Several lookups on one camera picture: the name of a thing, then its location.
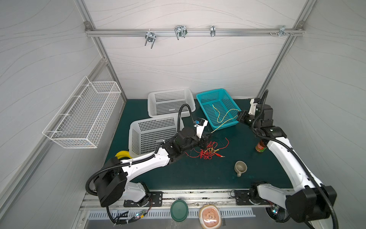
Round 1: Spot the white plastic basket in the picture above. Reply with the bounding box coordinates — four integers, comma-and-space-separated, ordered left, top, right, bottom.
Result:
147, 89, 196, 117
129, 114, 178, 156

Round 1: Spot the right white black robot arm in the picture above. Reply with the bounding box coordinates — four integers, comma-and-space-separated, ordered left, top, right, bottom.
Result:
237, 99, 339, 229

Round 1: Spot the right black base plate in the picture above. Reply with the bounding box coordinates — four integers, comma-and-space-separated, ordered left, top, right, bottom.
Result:
234, 189, 260, 206

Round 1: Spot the aluminium cross rail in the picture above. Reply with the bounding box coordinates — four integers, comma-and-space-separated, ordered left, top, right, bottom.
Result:
85, 27, 306, 37

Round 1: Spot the yellow cable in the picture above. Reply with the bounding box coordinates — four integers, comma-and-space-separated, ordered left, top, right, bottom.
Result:
115, 150, 132, 160
211, 104, 241, 134

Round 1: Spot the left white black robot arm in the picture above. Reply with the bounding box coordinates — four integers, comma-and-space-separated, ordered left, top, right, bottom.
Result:
85, 127, 211, 208

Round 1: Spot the white wire wall basket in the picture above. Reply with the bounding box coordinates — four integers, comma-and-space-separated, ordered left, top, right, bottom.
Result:
43, 76, 121, 149

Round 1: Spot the metal u-bolt clamp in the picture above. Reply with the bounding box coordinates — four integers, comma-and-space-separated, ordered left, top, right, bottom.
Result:
174, 25, 187, 40
144, 31, 156, 49

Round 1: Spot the left metal u-bolt clamp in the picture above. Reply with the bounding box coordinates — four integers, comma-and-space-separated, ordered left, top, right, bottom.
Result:
144, 31, 156, 49

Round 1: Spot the teal plastic basket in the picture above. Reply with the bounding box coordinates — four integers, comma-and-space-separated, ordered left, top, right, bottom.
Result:
196, 89, 241, 132

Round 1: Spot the middle metal u-bolt clamp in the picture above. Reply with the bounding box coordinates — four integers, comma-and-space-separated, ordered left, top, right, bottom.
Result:
174, 25, 187, 40

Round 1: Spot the right metal bracket clamp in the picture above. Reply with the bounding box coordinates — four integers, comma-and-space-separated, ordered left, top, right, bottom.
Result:
269, 26, 294, 37

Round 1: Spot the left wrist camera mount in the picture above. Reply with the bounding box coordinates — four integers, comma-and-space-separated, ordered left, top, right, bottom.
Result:
194, 118, 208, 138

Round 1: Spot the green round lid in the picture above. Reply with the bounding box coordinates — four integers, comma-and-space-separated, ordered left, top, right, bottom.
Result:
170, 199, 189, 222

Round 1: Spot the brown sauce bottle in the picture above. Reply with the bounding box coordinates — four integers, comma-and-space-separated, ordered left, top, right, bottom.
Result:
255, 140, 267, 153

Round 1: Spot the pink lidded food container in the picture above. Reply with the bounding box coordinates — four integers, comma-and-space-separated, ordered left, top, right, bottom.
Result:
199, 204, 222, 229

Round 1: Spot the beige ceramic mug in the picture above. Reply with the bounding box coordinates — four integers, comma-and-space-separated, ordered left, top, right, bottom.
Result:
234, 161, 248, 177

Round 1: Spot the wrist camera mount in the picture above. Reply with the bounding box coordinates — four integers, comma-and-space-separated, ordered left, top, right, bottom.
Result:
249, 98, 261, 115
194, 118, 208, 138

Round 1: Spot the loose wiring harness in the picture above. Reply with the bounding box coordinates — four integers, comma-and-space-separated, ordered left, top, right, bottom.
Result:
106, 200, 152, 225

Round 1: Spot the small metal hook clamp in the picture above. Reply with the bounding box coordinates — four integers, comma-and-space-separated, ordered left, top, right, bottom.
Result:
210, 25, 216, 37

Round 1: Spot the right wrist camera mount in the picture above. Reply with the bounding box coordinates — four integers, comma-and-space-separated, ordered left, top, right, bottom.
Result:
249, 98, 261, 115

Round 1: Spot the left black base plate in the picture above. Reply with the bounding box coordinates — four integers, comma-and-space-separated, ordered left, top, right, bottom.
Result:
124, 191, 163, 208

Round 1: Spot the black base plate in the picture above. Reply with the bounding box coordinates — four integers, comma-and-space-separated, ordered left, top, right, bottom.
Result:
124, 191, 163, 208
234, 189, 260, 206

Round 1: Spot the yellow coiled cable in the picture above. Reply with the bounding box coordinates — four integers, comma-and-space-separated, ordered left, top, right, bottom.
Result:
115, 150, 132, 160

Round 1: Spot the red cable bundle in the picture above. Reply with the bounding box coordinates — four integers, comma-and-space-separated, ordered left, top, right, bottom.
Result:
184, 137, 230, 160

